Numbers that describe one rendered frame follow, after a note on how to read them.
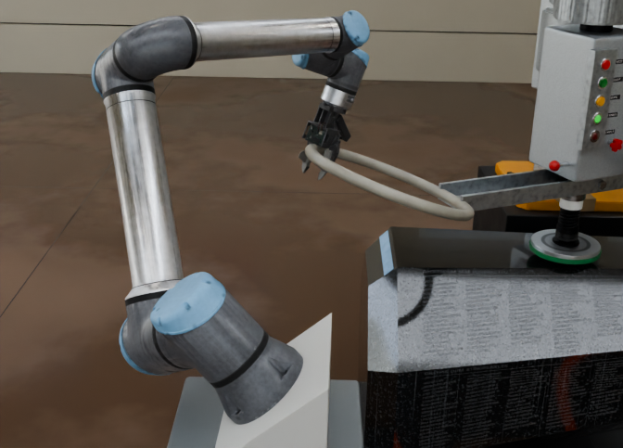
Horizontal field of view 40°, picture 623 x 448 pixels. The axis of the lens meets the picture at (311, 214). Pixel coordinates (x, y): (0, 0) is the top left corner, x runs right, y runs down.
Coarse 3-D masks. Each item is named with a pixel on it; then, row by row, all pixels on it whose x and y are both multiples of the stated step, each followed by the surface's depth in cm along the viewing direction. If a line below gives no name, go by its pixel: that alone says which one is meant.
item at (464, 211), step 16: (320, 160) 216; (352, 160) 249; (368, 160) 251; (352, 176) 209; (400, 176) 251; (416, 176) 251; (384, 192) 207; (400, 192) 207; (432, 192) 247; (448, 192) 243; (416, 208) 208; (432, 208) 209; (448, 208) 212; (464, 208) 229
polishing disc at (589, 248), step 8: (544, 232) 275; (552, 232) 275; (536, 240) 268; (544, 240) 269; (584, 240) 269; (592, 240) 269; (536, 248) 265; (544, 248) 263; (552, 248) 263; (560, 248) 263; (568, 248) 263; (576, 248) 264; (584, 248) 264; (592, 248) 264; (600, 248) 264; (552, 256) 260; (560, 256) 259; (568, 256) 258; (576, 256) 258; (584, 256) 258; (592, 256) 260
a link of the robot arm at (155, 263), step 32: (96, 64) 190; (128, 96) 185; (128, 128) 184; (128, 160) 182; (160, 160) 186; (128, 192) 182; (160, 192) 183; (128, 224) 181; (160, 224) 181; (128, 256) 183; (160, 256) 179; (160, 288) 176; (128, 320) 180; (128, 352) 180
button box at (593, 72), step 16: (608, 48) 232; (592, 64) 231; (592, 80) 232; (608, 80) 235; (592, 96) 234; (608, 96) 237; (592, 112) 237; (592, 128) 239; (576, 144) 241; (592, 144) 241
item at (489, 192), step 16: (496, 176) 253; (512, 176) 255; (528, 176) 258; (544, 176) 261; (464, 192) 250; (480, 192) 252; (496, 192) 240; (512, 192) 243; (528, 192) 246; (544, 192) 248; (560, 192) 251; (576, 192) 254; (592, 192) 257; (480, 208) 240
